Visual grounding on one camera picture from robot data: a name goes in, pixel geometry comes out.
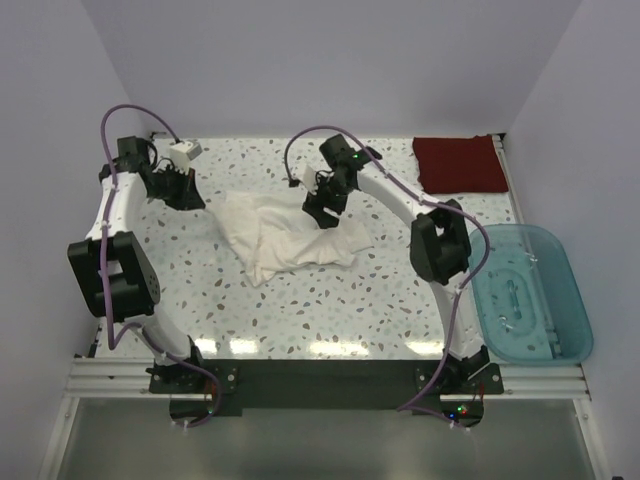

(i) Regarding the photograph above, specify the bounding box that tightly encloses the white t shirt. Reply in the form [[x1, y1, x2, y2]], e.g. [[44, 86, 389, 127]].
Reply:
[[212, 191, 373, 287]]

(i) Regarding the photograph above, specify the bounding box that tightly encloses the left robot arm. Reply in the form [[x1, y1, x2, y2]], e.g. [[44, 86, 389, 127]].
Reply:
[[67, 136, 205, 376]]

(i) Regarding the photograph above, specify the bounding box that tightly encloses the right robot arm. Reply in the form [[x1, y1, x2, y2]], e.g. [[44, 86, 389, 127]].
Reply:
[[302, 133, 490, 391]]

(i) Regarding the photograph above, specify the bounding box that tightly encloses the folded dark red shirt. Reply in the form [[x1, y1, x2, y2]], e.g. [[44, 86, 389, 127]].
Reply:
[[412, 135, 509, 195]]

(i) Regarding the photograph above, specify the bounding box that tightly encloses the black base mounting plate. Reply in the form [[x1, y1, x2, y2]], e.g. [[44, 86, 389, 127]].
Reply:
[[147, 360, 504, 426]]

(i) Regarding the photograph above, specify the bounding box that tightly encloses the blue plastic bin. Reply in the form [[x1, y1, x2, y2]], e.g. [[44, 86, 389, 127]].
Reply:
[[472, 224, 594, 367]]

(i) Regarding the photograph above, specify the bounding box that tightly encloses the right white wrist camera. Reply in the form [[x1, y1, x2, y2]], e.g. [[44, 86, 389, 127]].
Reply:
[[301, 165, 318, 195]]

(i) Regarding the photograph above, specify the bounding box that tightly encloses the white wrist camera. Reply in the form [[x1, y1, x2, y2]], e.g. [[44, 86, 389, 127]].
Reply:
[[301, 165, 318, 195], [169, 141, 202, 171]]

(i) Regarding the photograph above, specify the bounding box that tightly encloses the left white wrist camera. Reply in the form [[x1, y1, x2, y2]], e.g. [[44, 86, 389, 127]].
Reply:
[[169, 141, 202, 171]]

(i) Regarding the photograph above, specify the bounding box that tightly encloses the aluminium frame rail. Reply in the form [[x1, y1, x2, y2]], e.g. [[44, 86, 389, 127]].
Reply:
[[64, 358, 591, 400]]

